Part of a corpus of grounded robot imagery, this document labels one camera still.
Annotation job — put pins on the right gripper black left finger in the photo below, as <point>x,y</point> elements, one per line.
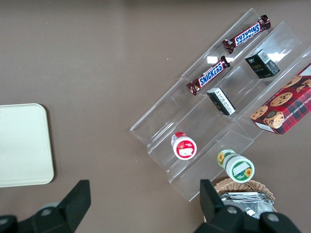
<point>63,213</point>

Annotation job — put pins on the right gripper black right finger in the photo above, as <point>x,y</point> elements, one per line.
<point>218,221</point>

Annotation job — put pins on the oval light wicker basket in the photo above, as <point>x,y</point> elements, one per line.
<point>243,185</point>

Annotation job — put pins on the beige plastic tray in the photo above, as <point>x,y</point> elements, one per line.
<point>22,145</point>

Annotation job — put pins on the aluminium foil container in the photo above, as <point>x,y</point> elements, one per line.
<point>252,202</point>

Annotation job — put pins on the green lid sunflower cup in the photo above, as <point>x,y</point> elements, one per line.
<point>239,168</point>

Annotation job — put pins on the red lid yogurt cup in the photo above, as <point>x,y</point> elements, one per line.
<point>184,148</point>

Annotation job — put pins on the clear acrylic step shelf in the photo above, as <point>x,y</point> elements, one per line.
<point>165,116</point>
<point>279,41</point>

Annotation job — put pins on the small black box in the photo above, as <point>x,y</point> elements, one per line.
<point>261,65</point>
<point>222,102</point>

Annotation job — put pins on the red tartan cookie box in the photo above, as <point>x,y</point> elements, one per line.
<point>284,109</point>

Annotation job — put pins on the Snickers chocolate bar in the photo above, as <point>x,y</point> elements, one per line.
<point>247,34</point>
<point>210,74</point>

